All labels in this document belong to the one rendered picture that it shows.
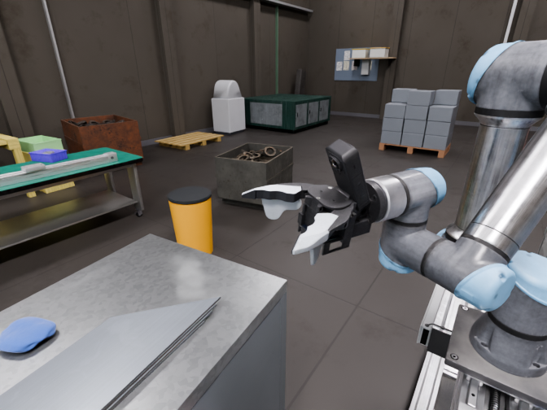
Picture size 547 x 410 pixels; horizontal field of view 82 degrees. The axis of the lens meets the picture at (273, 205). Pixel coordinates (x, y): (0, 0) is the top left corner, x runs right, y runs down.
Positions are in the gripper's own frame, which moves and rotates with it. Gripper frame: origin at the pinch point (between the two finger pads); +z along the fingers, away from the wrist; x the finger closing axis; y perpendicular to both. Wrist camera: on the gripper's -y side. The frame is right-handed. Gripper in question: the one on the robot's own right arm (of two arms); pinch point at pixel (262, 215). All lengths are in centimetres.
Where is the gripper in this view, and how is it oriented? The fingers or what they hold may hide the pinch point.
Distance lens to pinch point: 42.4
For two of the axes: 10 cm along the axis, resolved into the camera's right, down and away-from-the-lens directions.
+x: -4.8, -4.7, 7.4
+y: -0.6, 8.6, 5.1
